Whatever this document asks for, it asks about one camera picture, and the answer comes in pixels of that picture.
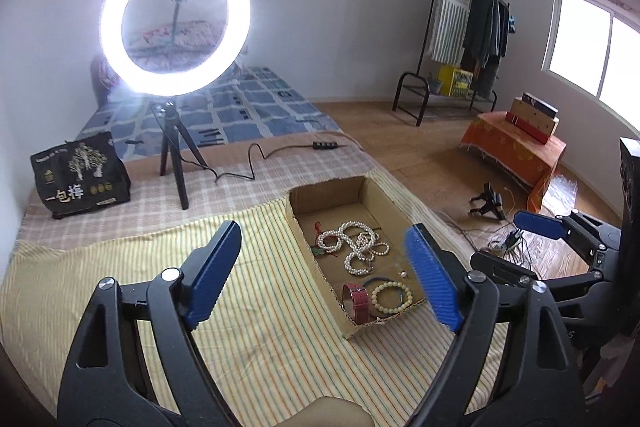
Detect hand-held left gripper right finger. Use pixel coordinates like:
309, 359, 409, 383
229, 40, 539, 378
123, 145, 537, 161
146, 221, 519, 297
404, 224, 586, 427

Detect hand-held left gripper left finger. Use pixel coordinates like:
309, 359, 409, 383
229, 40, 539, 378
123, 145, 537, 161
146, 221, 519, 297
56, 220, 244, 427

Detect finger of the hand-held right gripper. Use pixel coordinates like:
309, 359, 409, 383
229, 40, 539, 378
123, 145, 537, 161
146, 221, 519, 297
470, 251, 542, 283
514, 209, 622, 264

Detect beige bead bracelet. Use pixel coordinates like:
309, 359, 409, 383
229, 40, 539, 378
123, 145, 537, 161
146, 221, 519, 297
371, 282, 414, 314

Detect long pearl necklace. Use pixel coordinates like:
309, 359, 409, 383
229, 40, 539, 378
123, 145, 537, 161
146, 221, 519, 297
316, 221, 392, 278

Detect cardboard box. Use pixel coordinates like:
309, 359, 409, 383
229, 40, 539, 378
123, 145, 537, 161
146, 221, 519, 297
287, 175, 428, 340

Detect small black floor tripod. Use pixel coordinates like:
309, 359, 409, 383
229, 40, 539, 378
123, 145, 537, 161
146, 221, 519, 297
468, 184, 506, 221

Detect checkered bed sheet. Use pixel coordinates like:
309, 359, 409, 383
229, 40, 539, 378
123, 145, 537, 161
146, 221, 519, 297
15, 134, 381, 258

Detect orange cloth covered table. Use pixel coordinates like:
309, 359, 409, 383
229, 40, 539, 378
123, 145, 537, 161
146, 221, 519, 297
460, 112, 568, 214

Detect yellow striped sheet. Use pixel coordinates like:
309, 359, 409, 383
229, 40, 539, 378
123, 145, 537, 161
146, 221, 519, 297
0, 167, 506, 427

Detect red flat box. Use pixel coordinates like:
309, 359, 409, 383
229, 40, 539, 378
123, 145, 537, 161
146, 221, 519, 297
505, 111, 549, 144

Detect tan cardboard carton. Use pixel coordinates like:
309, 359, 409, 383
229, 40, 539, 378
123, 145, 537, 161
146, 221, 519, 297
510, 99, 560, 144

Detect black tripod stand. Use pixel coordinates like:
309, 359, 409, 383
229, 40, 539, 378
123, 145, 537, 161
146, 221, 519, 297
150, 99, 211, 210

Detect dark flat box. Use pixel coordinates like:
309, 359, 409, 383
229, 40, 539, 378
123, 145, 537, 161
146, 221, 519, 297
521, 92, 559, 118

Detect yellow crate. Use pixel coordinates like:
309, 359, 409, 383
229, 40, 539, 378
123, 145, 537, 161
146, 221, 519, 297
439, 64, 473, 98

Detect beige cloth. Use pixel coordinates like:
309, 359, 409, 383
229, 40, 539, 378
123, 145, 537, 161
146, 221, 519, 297
280, 396, 376, 427

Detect black printed bag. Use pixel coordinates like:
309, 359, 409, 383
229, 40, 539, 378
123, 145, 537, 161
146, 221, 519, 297
30, 131, 132, 220

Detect blue patterned blanket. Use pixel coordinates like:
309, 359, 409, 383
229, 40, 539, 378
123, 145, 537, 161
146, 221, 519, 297
75, 66, 341, 162

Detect white framed window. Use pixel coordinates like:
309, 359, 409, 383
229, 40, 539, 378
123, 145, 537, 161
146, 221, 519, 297
535, 0, 640, 128

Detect dark hanging clothes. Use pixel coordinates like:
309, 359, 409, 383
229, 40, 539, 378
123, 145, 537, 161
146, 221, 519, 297
461, 0, 510, 85

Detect striped hanging cloth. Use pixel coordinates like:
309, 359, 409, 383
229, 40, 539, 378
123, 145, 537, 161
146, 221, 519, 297
430, 0, 476, 65

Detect dark red cloth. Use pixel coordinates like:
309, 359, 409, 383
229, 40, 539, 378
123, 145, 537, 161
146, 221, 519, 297
90, 57, 114, 108

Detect floral quilt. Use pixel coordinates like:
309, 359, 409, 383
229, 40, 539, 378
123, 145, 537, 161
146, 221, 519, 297
127, 19, 226, 70

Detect power strip with cables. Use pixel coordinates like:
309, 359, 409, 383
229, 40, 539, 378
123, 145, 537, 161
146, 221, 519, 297
492, 229, 527, 254

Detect red watch strap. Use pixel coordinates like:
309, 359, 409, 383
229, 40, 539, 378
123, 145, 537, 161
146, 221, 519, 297
341, 283, 372, 324

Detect black cable with inline remote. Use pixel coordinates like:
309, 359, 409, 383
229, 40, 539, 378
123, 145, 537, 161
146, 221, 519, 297
182, 139, 351, 186

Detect white ring light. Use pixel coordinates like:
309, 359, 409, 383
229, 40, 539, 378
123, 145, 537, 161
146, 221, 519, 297
99, 0, 252, 96

